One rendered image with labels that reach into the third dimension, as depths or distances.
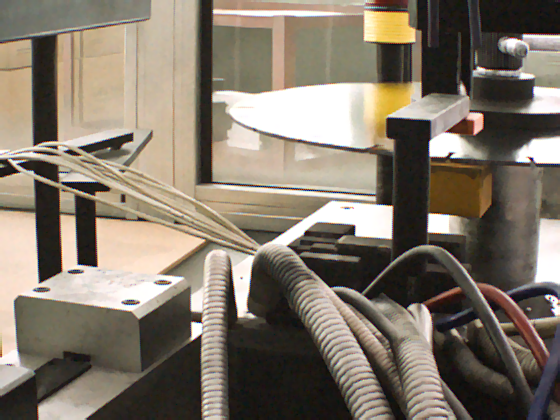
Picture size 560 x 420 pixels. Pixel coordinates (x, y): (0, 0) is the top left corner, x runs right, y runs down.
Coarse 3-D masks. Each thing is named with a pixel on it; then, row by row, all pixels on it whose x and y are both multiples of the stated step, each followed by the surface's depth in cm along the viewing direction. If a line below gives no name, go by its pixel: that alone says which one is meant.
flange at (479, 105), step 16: (480, 80) 70; (496, 80) 69; (512, 80) 69; (528, 80) 70; (416, 96) 72; (480, 96) 70; (496, 96) 70; (512, 96) 70; (528, 96) 70; (544, 96) 73; (480, 112) 67; (496, 112) 67; (512, 112) 67; (528, 112) 67; (544, 112) 67
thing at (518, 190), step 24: (504, 168) 70; (528, 168) 70; (504, 192) 70; (528, 192) 71; (504, 216) 70; (528, 216) 71; (480, 240) 71; (504, 240) 71; (528, 240) 71; (480, 264) 71; (504, 264) 71; (528, 264) 72
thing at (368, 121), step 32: (256, 96) 78; (288, 96) 78; (320, 96) 78; (352, 96) 79; (384, 96) 79; (256, 128) 65; (288, 128) 65; (320, 128) 65; (352, 128) 65; (384, 128) 65; (512, 128) 66; (544, 128) 67; (480, 160) 56; (512, 160) 56; (544, 160) 57
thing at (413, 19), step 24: (456, 0) 61; (480, 0) 62; (504, 0) 62; (528, 0) 62; (552, 0) 62; (408, 24) 64; (456, 24) 62; (480, 24) 62; (504, 24) 62; (528, 24) 62; (552, 24) 62; (432, 48) 62; (456, 48) 62; (432, 72) 63; (456, 72) 62
